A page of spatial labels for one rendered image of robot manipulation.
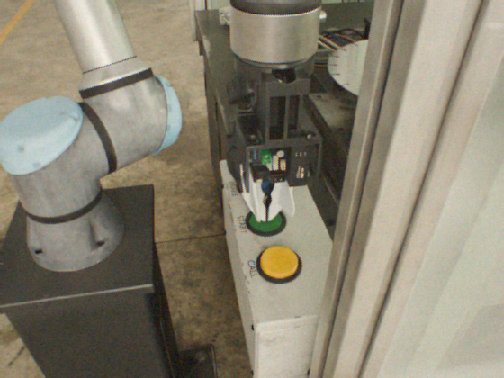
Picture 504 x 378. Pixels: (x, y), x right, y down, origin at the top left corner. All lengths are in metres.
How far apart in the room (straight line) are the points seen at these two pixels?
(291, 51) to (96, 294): 0.47
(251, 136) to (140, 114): 0.30
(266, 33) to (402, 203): 0.17
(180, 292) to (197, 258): 0.17
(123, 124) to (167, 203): 1.32
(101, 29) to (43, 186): 0.23
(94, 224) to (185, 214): 1.21
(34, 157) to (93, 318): 0.29
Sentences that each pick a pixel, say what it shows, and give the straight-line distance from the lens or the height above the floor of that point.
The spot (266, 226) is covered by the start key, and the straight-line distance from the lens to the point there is 0.51.
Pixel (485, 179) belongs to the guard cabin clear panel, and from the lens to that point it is 0.29.
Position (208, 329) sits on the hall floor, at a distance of 1.49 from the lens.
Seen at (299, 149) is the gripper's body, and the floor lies 1.04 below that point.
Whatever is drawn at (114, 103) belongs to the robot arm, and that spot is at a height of 0.97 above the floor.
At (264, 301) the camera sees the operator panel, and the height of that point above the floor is 0.90.
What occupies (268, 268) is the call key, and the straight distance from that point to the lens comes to 0.45.
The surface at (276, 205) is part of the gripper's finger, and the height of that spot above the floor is 0.92.
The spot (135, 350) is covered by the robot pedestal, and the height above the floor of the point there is 0.56.
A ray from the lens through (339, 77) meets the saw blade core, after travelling 0.75.
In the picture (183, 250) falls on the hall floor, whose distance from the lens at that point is 1.72.
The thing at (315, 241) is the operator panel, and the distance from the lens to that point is 0.50.
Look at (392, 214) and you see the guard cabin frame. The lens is 0.24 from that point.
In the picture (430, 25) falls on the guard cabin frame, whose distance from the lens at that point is 0.19.
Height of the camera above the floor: 1.25
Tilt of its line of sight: 39 degrees down
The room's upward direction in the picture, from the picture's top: straight up
